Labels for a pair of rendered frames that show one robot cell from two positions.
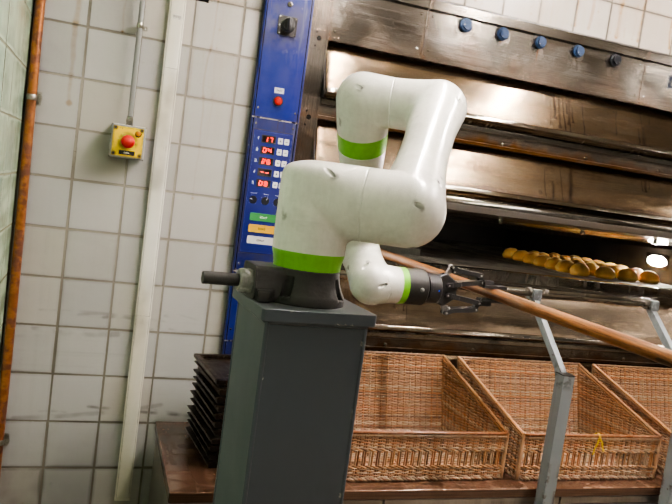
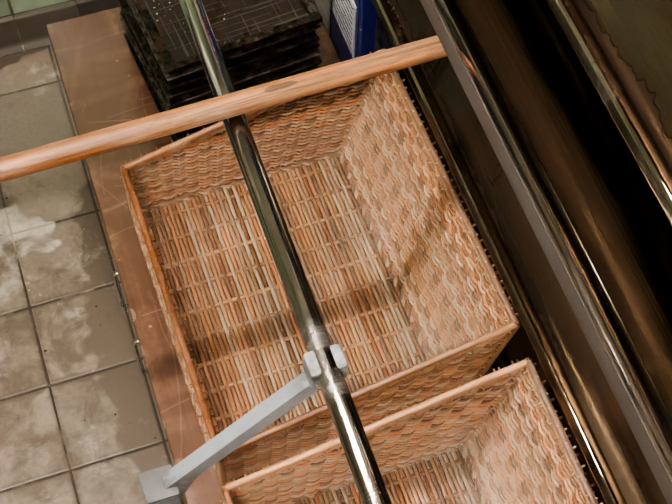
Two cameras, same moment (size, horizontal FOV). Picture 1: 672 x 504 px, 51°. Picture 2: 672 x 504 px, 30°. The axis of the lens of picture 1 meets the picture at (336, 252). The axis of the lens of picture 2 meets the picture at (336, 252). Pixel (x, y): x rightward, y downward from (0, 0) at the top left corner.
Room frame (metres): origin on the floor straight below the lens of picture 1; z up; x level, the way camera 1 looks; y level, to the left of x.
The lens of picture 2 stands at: (2.25, -1.28, 2.48)
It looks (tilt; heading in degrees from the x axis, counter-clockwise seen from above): 60 degrees down; 88
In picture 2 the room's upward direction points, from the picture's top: 2 degrees clockwise
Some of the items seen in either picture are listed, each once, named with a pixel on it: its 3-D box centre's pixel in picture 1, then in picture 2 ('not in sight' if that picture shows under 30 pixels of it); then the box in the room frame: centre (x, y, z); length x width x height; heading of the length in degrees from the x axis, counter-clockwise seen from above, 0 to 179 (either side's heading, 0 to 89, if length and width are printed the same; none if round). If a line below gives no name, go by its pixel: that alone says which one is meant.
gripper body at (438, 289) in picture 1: (439, 288); not in sight; (1.78, -0.27, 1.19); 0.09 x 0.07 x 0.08; 110
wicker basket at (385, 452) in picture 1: (398, 409); (306, 263); (2.24, -0.27, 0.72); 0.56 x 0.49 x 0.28; 110
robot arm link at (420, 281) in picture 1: (412, 286); not in sight; (1.76, -0.20, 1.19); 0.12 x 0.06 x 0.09; 20
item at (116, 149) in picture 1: (127, 142); not in sight; (2.15, 0.68, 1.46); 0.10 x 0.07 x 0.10; 109
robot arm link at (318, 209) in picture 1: (320, 215); not in sight; (1.24, 0.04, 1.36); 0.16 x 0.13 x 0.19; 79
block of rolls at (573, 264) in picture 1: (577, 264); not in sight; (3.28, -1.13, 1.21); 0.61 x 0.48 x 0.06; 19
